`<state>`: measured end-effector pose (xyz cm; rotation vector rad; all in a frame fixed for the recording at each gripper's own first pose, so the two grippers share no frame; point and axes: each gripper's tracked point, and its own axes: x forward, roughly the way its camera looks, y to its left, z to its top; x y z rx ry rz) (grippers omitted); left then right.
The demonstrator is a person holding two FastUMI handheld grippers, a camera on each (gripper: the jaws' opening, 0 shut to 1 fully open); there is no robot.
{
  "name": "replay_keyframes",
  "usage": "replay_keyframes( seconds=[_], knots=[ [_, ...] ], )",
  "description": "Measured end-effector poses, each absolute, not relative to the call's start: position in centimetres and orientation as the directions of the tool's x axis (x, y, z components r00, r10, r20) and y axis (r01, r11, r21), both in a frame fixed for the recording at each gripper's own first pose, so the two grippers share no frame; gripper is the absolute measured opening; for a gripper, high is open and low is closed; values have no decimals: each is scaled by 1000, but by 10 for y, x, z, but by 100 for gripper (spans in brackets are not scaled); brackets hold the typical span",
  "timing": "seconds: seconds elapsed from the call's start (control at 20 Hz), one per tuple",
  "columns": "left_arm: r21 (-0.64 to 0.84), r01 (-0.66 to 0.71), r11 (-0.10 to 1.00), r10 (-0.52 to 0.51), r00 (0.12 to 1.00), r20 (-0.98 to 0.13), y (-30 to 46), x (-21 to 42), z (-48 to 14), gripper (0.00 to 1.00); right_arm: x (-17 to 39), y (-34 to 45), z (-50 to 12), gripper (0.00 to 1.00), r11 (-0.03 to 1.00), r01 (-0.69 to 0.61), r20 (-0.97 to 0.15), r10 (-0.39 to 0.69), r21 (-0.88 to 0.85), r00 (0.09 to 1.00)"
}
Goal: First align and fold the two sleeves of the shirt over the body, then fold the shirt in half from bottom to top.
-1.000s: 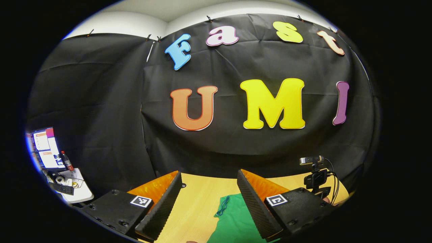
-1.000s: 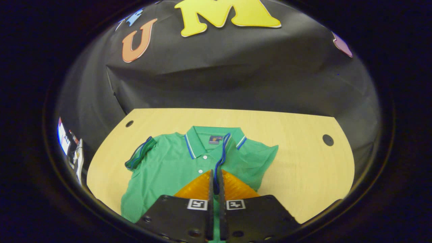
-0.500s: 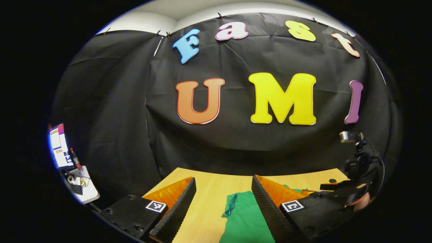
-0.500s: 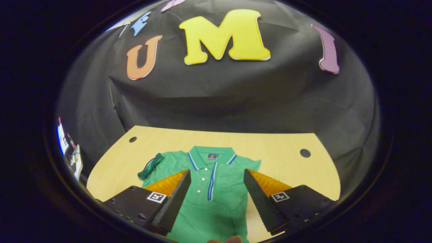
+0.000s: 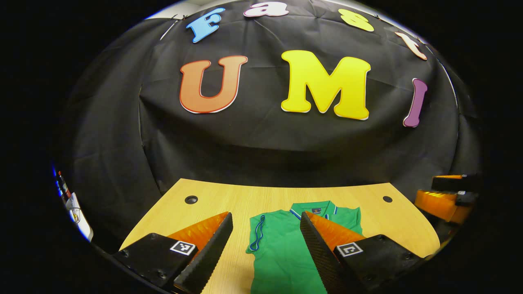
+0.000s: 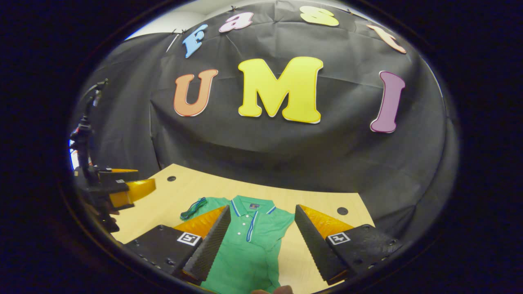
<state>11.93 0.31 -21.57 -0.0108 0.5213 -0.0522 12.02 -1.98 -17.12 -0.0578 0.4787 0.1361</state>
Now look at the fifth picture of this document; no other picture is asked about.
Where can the white printed object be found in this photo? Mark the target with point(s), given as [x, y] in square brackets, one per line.
[79, 218]

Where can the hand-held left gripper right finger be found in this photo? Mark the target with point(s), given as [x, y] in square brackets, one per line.
[322, 257]

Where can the green T-shirt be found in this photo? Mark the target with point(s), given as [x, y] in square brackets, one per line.
[282, 253]

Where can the black backdrop cloth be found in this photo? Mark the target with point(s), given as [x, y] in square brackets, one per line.
[261, 143]

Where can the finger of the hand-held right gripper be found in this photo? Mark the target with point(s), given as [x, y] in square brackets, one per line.
[439, 202]
[461, 183]

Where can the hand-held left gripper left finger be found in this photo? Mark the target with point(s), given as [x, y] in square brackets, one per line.
[208, 257]

